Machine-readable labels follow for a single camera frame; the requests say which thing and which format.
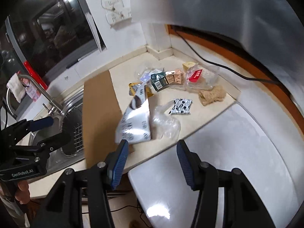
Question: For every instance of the white printed paper bag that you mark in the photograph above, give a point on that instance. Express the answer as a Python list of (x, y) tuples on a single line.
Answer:
[(134, 125)]

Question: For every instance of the left hand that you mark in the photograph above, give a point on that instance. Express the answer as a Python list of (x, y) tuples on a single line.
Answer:
[(22, 194)]

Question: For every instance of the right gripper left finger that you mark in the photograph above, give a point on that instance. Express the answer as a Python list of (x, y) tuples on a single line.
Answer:
[(115, 162)]

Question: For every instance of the brown cardboard sheet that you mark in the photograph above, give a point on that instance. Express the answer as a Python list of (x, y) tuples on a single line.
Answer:
[(101, 113)]

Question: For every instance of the yellow silver foil wrapper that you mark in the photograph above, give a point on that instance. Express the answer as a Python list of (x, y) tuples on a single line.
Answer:
[(133, 87)]

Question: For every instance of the brown fibrous scrubber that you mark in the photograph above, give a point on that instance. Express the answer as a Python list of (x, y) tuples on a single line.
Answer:
[(216, 94)]

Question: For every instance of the beige small cartons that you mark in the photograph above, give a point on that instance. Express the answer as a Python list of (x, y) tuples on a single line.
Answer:
[(175, 76)]

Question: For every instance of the clear bag with red label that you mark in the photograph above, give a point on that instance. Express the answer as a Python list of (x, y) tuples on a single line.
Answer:
[(201, 77)]

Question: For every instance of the dark green carton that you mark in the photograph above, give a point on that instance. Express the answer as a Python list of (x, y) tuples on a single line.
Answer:
[(159, 81)]

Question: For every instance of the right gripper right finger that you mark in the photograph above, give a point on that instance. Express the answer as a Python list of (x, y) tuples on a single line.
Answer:
[(190, 165)]

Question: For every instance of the black white patterned wrapper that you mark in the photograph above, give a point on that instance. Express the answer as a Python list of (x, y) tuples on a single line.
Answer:
[(181, 107)]

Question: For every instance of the clear plastic bag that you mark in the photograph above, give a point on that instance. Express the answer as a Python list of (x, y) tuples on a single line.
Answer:
[(163, 125)]

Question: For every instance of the chrome kitchen faucet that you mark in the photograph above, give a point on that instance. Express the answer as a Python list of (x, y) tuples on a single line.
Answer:
[(41, 90)]

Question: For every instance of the white wall power socket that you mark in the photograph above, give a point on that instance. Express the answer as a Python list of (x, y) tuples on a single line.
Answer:
[(116, 12)]

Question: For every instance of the dark window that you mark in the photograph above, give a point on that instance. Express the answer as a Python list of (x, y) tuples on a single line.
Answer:
[(52, 35)]

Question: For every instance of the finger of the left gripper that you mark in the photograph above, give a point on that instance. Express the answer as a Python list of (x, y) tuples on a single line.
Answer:
[(36, 125), (54, 142)]

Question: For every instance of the white cloth on faucet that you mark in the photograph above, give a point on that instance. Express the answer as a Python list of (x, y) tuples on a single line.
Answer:
[(15, 87)]

